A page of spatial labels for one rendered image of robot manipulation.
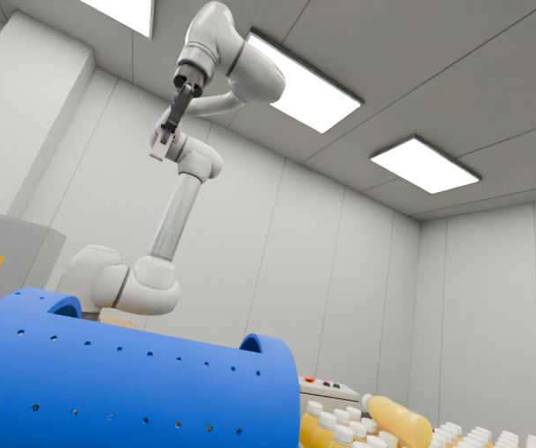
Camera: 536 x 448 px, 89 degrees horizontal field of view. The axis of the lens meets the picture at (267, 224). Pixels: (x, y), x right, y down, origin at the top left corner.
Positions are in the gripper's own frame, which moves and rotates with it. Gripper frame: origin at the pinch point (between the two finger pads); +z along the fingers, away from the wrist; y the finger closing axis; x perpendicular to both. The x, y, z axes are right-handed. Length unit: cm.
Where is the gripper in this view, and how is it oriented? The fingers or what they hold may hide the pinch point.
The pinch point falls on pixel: (162, 145)
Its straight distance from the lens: 70.9
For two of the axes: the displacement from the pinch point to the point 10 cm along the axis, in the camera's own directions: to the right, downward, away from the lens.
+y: -5.1, 0.7, 8.6
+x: -8.1, -3.7, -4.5
